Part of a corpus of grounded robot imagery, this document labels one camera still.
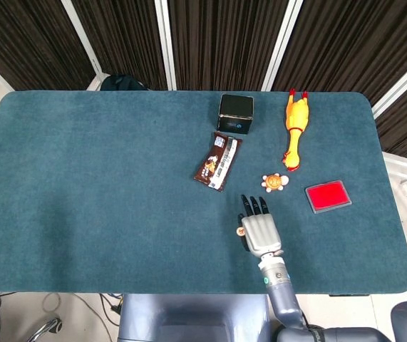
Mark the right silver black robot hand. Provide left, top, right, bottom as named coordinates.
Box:
left=236, top=194, right=284, bottom=259

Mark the orange turtle toy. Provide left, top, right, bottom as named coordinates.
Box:
left=260, top=172, right=290, bottom=194

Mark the red ink pad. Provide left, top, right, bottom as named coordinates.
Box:
left=304, top=180, right=353, bottom=214

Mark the brown snack packet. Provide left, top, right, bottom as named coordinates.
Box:
left=192, top=131, right=244, bottom=193

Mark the chrome chair leg with caster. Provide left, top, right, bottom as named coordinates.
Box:
left=28, top=317, right=64, bottom=342

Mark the blue-grey robot torso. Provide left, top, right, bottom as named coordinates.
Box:
left=117, top=294, right=272, bottom=342

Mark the yellow rubber chicken toy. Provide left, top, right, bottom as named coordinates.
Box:
left=281, top=88, right=311, bottom=172

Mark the black cube box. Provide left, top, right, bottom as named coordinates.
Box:
left=216, top=93, right=254, bottom=136

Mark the blue felt table cloth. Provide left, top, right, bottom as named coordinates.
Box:
left=0, top=90, right=407, bottom=296

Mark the black bag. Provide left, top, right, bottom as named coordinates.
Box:
left=99, top=73, right=151, bottom=92

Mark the black cable with plug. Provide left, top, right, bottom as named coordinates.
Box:
left=98, top=293, right=125, bottom=320

